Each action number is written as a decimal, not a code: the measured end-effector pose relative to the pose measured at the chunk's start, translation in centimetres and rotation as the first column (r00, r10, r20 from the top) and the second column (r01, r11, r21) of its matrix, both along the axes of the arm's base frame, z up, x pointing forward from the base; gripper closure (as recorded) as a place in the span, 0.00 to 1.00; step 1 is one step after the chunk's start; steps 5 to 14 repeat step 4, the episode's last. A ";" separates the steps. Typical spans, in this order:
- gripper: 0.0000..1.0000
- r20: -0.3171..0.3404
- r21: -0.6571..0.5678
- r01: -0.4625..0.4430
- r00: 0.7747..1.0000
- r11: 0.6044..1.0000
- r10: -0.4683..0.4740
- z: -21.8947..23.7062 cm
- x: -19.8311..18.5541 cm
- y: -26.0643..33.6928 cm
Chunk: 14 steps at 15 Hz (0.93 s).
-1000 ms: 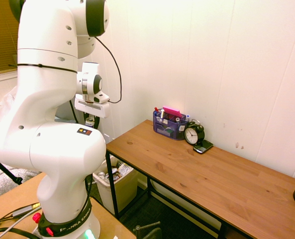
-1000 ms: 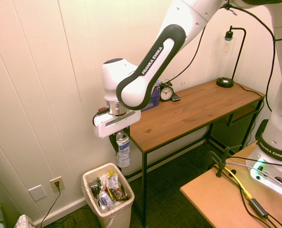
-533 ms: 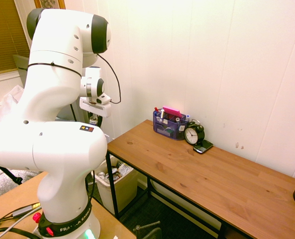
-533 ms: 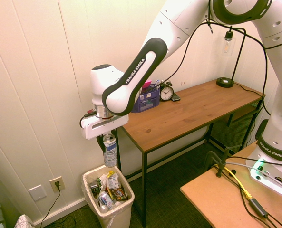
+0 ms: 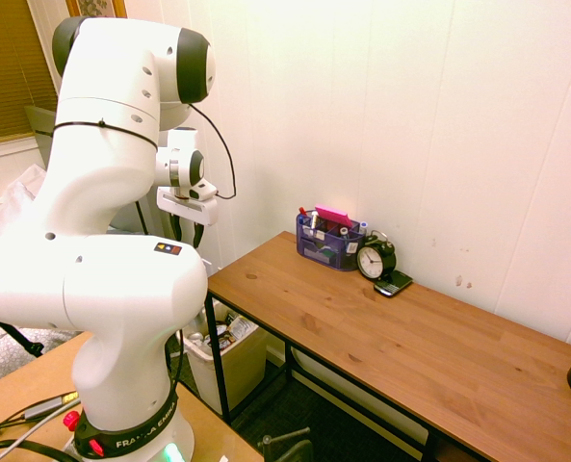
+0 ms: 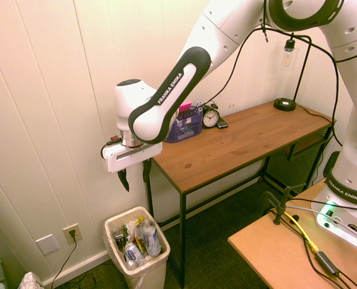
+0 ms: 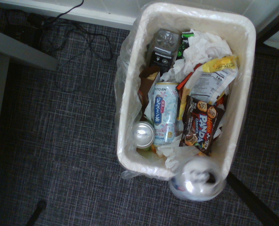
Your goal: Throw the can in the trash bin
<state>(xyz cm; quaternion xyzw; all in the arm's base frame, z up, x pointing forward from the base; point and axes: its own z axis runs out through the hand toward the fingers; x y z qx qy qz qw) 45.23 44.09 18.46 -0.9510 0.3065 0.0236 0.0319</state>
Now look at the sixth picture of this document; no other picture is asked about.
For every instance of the dark green small box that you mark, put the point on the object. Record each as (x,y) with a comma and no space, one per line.
(121,234)

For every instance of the black desk lamp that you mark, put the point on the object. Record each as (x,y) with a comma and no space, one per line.
(285,104)

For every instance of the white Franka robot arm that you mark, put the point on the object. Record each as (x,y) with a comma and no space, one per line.
(178,87)

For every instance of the blue mesh desk organizer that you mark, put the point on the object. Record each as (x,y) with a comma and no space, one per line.
(185,131)

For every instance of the pen with blue cap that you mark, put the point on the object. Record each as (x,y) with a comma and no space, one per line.
(199,104)

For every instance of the patterned white cloth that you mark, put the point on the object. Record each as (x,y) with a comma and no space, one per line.
(30,281)

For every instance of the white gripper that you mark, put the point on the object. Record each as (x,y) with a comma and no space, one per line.
(130,156)

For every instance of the beige plastic trash bin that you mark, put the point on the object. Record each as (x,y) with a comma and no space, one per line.
(154,268)

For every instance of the white blank wall plate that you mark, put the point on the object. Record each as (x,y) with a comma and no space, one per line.
(47,244)

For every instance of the plywood robot mounting table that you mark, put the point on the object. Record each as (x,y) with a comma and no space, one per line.
(274,259)

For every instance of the black metal clamp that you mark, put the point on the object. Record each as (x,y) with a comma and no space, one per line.
(279,207)

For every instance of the white and blue drink can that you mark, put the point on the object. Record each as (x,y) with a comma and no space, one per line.
(133,252)

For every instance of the pink sticky notes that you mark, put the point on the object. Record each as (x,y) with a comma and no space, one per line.
(185,107)

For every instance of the yellow snack wrapper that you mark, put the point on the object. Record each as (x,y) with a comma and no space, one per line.
(140,230)

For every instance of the wooden desk with black frame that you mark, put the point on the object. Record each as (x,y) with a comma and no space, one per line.
(241,141)

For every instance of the beige wall power outlet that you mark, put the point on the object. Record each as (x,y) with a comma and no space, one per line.
(73,233)

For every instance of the black round alarm clock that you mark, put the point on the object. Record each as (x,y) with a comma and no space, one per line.
(210,118)

